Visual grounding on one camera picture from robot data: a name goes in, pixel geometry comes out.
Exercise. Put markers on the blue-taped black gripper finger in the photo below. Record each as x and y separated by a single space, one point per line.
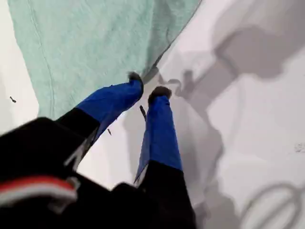
160 133
112 102

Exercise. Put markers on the pale green T-shirt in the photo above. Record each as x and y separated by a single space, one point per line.
95 47

